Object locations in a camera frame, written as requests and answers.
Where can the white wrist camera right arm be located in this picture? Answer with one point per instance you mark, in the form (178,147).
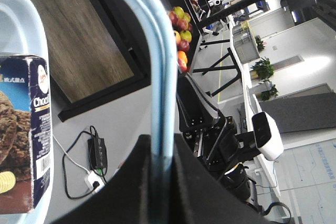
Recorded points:
(267,137)

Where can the wood panel black cabinet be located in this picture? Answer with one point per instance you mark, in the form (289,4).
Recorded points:
(96,52)

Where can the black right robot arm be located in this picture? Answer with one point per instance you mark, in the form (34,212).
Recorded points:
(214,140)

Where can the dark blue chocolate cookie box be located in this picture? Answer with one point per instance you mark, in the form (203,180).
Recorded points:
(25,132)

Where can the white long desk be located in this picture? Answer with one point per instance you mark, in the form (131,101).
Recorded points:
(252,107)

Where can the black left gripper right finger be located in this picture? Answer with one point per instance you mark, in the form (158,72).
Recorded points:
(196,197)

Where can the potted green plant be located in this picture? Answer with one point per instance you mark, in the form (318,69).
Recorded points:
(262,69)

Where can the pile of fruit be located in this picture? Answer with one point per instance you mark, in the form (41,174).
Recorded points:
(182,27)

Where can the black power adapter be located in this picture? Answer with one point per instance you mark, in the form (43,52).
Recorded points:
(98,155)

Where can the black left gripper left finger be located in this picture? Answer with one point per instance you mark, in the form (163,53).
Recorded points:
(138,193)

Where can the light blue plastic basket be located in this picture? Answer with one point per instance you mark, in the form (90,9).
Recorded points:
(159,35)

